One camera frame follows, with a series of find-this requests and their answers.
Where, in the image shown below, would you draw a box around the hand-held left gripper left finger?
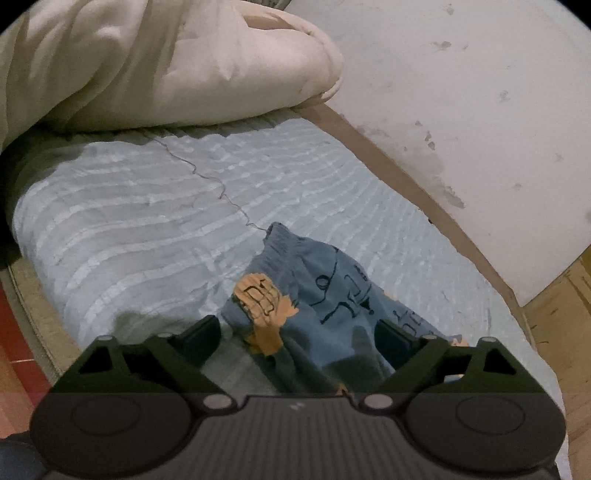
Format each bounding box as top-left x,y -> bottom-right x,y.
48,315 -> 237,412

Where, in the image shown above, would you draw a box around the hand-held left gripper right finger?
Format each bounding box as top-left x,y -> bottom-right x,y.
360,318 -> 546,412

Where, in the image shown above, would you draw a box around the blue pants with orange print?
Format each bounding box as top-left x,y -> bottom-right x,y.
221,222 -> 469,398

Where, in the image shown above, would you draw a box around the light blue striped bed sheet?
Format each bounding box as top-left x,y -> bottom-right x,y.
11,117 -> 568,480

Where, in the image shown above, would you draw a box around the dark loose thread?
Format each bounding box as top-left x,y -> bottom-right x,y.
150,136 -> 271,234

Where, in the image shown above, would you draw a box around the brown wooden bed board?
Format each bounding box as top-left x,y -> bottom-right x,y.
295,102 -> 537,344

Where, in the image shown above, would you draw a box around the beige mattress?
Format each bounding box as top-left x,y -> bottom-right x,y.
0,261 -> 88,386

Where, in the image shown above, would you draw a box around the yellow wooden panel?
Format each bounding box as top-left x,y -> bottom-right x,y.
521,247 -> 591,480

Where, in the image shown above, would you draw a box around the cream comforter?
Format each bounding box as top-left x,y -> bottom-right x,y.
0,0 -> 345,154

